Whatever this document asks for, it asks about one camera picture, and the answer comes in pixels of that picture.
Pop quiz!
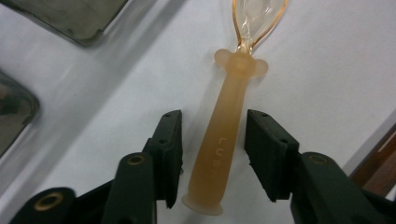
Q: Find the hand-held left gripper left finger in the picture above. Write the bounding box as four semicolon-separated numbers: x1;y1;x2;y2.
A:
141;109;184;209

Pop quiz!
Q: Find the white table cover sheet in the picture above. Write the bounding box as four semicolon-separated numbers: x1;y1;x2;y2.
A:
0;0;396;224

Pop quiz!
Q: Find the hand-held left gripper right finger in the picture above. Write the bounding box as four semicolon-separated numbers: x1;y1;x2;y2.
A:
244;108;302;203

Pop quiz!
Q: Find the smoky clear plastic bin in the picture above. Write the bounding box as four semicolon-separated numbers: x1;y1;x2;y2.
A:
0;70;41;158
0;0;129;48

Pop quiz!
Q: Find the orange translucent spoon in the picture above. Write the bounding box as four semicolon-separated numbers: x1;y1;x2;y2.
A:
181;0;289;217

